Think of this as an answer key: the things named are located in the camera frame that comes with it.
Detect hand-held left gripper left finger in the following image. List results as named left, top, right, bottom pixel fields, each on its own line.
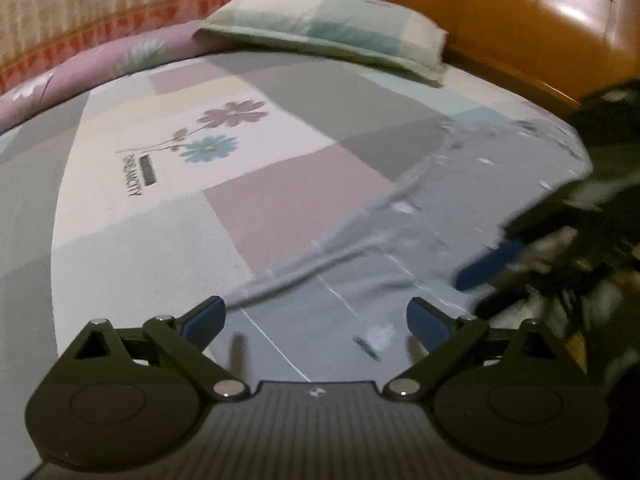
left=47, top=296, right=250, bottom=402

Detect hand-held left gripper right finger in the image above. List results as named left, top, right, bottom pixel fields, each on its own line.
left=382, top=297, right=583, bottom=402

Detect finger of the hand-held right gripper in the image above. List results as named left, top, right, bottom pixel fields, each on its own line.
left=456, top=239, right=527, bottom=292

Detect grey printed pants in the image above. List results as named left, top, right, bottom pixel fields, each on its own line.
left=225, top=110, right=593, bottom=386

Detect purple floral quilt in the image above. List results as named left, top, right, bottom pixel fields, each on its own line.
left=0, top=22, right=226, bottom=133

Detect checked pillow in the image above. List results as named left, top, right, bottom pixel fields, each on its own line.
left=195, top=0, right=448, bottom=86

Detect patterned beige red curtain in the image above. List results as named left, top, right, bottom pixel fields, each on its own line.
left=0, top=0, right=236, bottom=96

